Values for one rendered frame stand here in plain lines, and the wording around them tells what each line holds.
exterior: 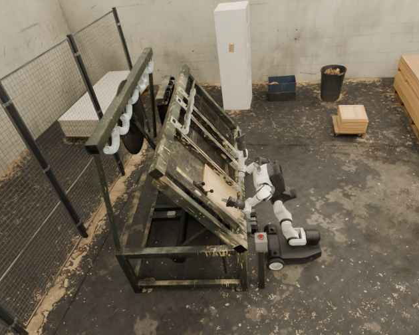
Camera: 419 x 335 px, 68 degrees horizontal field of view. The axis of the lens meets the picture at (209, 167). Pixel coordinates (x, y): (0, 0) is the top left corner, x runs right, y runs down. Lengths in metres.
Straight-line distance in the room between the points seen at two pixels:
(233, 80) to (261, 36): 1.54
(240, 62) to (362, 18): 2.82
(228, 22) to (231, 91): 1.40
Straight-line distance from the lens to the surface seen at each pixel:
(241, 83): 6.78
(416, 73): 6.91
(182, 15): 8.05
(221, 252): 3.29
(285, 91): 7.22
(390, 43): 8.26
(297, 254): 4.01
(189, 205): 2.77
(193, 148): 3.26
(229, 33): 6.45
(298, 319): 3.81
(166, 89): 4.12
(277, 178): 3.15
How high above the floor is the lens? 3.44
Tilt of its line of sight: 39 degrees down
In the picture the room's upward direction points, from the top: 9 degrees counter-clockwise
